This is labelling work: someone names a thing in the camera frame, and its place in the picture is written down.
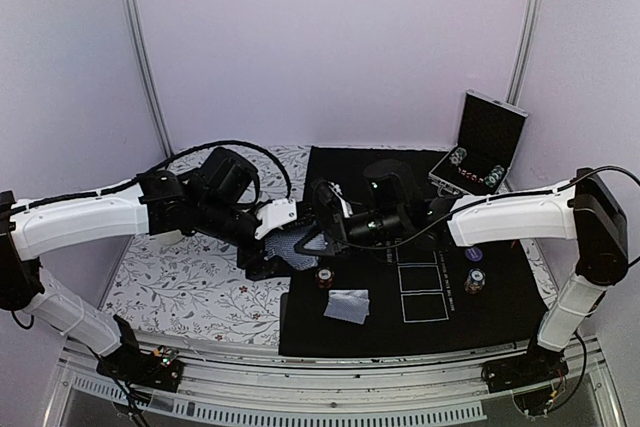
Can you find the aluminium front rail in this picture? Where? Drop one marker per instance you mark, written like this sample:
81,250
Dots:
231,384

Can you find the right aluminium post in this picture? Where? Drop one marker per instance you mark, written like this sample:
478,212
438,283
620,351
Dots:
524,49

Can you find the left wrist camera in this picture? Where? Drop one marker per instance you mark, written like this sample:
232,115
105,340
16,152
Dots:
274,215

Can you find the floral tablecloth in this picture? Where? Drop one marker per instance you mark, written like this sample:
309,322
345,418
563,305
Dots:
193,289

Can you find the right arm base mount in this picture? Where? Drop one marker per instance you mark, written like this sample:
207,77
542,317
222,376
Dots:
540,370

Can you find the purple small blind button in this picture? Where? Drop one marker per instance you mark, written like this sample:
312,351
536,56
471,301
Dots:
473,254

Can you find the blue card deck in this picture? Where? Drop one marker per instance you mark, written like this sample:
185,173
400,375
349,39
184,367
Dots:
282,244

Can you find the blue white chip stack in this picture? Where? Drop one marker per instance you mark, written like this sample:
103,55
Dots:
475,281

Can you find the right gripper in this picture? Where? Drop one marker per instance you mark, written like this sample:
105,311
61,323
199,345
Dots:
329,250

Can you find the aluminium poker chip case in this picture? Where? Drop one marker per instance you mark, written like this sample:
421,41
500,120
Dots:
490,131

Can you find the left chip stack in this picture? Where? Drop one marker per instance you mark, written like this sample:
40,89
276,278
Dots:
457,156

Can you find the black poker mat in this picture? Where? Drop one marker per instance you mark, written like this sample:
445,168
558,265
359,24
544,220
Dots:
418,304

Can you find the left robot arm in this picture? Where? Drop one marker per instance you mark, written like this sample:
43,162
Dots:
152,203

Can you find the right chip stack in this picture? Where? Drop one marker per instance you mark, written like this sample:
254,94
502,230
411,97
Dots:
494,177

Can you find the red black chip stack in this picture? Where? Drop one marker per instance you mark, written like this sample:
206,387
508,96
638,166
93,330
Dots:
324,278

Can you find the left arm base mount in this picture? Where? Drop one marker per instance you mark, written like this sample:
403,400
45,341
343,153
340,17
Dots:
160,369

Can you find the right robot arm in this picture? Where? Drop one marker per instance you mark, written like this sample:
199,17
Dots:
581,212

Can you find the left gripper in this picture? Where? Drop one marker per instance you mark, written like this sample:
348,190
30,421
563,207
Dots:
265,269

